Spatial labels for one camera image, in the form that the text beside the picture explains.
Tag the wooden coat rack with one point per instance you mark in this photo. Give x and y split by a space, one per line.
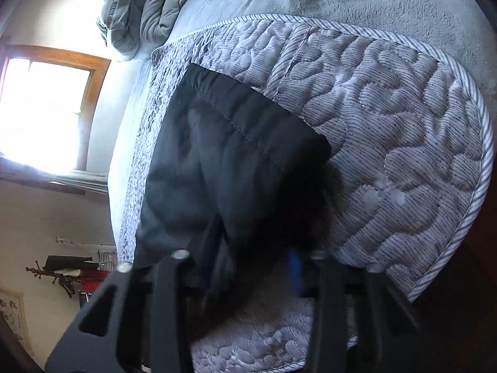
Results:
39 272

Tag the wooden framed window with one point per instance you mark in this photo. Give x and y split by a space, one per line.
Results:
42 112

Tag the black hanging garment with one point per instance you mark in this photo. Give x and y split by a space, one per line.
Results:
66 262

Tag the black pants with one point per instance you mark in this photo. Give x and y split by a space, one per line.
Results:
233 155

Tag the framed wall picture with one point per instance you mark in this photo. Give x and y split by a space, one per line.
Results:
13 318

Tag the grey quilted mattress pad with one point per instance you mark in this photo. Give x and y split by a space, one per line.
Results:
388 143

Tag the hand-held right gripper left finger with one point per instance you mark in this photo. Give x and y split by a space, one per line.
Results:
171 303

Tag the grey puffy comforter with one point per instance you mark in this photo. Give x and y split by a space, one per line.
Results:
147 7

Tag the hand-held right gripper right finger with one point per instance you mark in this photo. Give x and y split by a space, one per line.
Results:
296 276

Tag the red hanging garment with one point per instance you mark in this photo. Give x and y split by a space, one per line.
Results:
91 278

